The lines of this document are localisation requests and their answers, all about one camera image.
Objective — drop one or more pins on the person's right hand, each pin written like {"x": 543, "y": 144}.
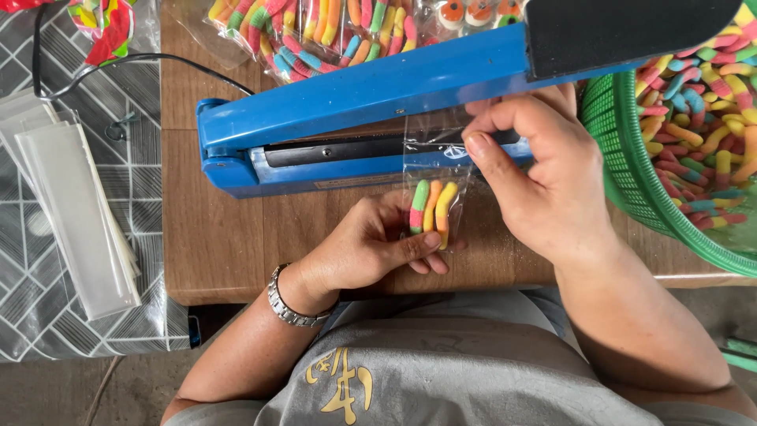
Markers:
{"x": 550, "y": 189}

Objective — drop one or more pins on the person's left hand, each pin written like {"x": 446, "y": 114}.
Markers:
{"x": 361, "y": 245}

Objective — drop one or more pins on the small clear plastic bag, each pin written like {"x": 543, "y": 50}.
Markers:
{"x": 430, "y": 135}

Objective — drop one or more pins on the green pink gummy worm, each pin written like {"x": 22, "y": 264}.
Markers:
{"x": 418, "y": 207}

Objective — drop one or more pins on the green plastic basket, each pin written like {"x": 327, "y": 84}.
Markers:
{"x": 615, "y": 148}

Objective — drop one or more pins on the yellow orange gummy worm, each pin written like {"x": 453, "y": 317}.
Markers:
{"x": 445, "y": 213}

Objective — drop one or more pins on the silver metal wristwatch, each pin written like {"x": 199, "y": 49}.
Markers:
{"x": 290, "y": 310}

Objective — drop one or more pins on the blue heat sealer machine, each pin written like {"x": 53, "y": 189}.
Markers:
{"x": 355, "y": 100}

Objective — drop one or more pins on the person's grey printed shirt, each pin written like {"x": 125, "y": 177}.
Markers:
{"x": 443, "y": 378}

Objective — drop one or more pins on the heap of loose gummy worms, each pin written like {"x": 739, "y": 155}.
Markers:
{"x": 698, "y": 130}

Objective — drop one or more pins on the bag of eye-shaped candies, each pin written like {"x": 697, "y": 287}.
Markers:
{"x": 473, "y": 13}

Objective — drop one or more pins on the pile of packed worm bags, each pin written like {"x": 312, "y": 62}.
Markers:
{"x": 319, "y": 35}

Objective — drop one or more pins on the green plastic object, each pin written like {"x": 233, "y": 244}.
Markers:
{"x": 740, "y": 354}

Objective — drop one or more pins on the stack of empty clear bags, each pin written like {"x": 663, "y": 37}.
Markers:
{"x": 77, "y": 207}

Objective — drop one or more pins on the colourful candy bag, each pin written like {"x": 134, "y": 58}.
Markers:
{"x": 112, "y": 29}

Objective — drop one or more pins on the grey patterned tablecloth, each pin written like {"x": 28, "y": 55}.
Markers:
{"x": 35, "y": 331}

